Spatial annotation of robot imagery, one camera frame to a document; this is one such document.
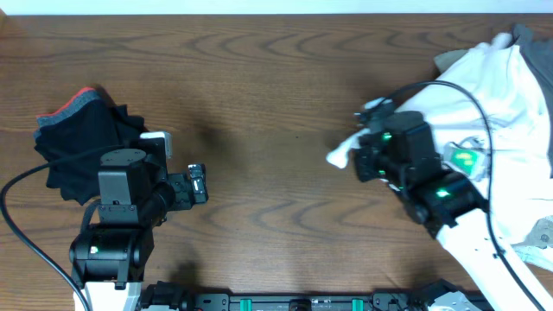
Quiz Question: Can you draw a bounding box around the khaki beige garment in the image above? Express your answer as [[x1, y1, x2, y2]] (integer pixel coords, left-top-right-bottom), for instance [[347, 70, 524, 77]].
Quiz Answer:
[[434, 49, 468, 73]]

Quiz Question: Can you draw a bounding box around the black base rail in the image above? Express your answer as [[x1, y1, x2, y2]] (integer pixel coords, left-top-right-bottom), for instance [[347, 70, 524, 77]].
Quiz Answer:
[[137, 280, 493, 311]]

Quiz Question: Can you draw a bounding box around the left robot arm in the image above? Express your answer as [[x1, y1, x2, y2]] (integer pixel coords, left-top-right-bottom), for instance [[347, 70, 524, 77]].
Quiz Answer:
[[70, 149, 208, 310]]

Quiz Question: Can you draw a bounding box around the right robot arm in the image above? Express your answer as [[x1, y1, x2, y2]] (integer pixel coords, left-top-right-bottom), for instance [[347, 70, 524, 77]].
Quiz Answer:
[[354, 100, 552, 310]]

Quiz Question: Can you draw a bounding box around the black folded garment stack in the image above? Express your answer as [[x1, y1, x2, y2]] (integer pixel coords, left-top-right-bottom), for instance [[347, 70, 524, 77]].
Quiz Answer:
[[34, 87, 146, 205]]

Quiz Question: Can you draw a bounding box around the white printed t-shirt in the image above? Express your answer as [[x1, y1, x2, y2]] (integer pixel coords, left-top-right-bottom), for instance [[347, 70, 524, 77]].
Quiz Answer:
[[326, 32, 553, 272]]

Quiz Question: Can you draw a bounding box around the grey garment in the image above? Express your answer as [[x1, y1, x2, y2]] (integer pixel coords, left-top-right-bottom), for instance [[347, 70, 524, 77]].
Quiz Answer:
[[512, 23, 553, 178]]

